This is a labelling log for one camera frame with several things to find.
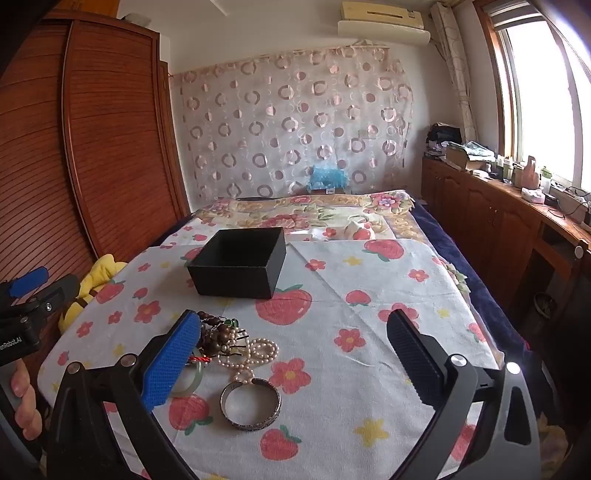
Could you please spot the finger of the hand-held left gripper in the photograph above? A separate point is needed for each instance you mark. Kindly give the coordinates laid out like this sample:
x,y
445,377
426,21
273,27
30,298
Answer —
x,y
28,280
60,287

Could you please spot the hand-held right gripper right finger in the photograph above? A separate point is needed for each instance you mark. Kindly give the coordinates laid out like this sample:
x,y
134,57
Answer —
x,y
415,364

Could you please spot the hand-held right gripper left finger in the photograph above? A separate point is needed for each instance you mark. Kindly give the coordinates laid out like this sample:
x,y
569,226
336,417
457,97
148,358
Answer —
x,y
171,364

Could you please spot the pale jade bangle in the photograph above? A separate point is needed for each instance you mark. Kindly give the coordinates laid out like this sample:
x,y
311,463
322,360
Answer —
x,y
196,377

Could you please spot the black hairpin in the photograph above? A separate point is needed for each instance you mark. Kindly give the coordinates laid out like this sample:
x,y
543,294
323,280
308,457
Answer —
x,y
240,353

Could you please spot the black cardboard box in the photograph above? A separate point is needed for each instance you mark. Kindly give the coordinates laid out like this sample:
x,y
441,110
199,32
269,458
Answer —
x,y
231,277

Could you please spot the silver bangle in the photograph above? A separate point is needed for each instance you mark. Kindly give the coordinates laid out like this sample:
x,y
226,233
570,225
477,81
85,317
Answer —
x,y
277,406

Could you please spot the person's left hand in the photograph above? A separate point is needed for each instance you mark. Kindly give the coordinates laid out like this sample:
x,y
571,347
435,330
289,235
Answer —
x,y
25,406

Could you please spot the yellow plush toy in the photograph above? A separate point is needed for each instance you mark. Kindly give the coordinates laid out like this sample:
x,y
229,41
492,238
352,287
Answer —
x,y
104,272

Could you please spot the strawberry print blanket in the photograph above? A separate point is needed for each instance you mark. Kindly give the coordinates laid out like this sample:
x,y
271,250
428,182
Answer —
x,y
332,369

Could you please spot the navy bed sheet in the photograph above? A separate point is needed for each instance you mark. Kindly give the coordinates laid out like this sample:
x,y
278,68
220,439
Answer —
x,y
461,272

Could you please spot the brown wooden wardrobe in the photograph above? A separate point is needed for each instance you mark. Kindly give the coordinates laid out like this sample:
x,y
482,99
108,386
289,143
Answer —
x,y
115,138

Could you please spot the long wooden cabinet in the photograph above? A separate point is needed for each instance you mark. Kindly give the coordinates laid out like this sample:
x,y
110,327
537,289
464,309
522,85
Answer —
x,y
485,217

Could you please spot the floral quilt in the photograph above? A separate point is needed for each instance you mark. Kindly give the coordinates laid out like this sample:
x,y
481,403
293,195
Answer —
x,y
277,210

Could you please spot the white tissue pack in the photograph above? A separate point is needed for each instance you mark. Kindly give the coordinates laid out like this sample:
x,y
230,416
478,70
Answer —
x,y
532,194

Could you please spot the blue plastic bag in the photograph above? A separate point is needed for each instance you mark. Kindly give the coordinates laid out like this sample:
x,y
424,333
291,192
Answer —
x,y
328,175

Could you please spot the pink bottle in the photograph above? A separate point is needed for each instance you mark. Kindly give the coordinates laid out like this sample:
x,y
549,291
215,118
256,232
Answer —
x,y
530,173

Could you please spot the white power strip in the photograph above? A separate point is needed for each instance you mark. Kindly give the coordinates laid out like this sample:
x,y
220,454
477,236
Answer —
x,y
570,201

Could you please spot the green bottle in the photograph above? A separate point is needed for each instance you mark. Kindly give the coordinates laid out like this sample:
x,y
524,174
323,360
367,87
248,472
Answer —
x,y
545,177

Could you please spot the stack of folded clothes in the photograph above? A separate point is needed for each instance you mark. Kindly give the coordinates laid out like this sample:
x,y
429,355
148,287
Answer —
x,y
443,136

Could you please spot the circle-patterned sheer curtain cloth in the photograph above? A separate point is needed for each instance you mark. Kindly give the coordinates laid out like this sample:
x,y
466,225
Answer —
x,y
286,120

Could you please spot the patterned window curtain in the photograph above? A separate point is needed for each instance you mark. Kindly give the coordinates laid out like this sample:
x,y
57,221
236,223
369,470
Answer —
x,y
455,69

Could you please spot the wooden-framed window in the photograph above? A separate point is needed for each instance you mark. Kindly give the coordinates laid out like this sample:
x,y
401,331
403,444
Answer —
x,y
545,92

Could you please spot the white air conditioner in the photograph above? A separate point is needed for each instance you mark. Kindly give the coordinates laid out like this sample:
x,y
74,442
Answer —
x,y
383,21

